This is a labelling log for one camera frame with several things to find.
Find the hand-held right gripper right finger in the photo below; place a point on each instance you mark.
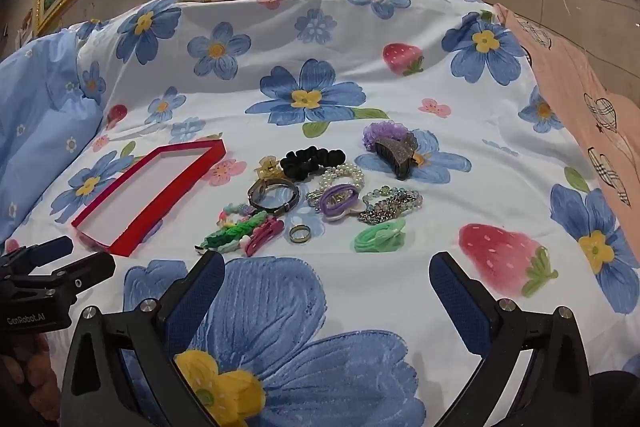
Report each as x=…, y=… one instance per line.
x=457, y=302

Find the dark grey glitter hair claw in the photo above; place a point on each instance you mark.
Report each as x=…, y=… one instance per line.
x=400, y=157

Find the yellow hair claw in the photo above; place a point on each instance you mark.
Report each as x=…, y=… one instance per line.
x=265, y=168

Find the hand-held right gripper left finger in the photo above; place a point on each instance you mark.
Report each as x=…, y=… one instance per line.
x=200, y=294

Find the pink hair clip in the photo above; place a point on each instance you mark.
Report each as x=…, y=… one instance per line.
x=262, y=238

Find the green braided hair clip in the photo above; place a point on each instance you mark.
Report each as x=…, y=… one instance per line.
x=232, y=234

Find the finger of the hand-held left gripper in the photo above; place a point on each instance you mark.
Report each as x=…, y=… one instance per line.
x=45, y=249
x=90, y=269

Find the red rectangular box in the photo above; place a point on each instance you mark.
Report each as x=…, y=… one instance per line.
x=87, y=219

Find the purple scrunchie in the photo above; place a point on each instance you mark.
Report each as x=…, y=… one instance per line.
x=380, y=133

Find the person's left hand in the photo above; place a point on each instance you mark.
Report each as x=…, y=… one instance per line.
x=44, y=377

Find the black scrunchie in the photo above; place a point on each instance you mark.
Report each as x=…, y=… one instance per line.
x=312, y=159

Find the floral strawberry bedsheet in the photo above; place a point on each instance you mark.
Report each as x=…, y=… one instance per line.
x=350, y=72

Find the light blue floral quilt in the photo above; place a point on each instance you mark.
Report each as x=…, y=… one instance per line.
x=40, y=107

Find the purple oval hair clip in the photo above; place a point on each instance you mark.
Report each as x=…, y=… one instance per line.
x=330, y=202

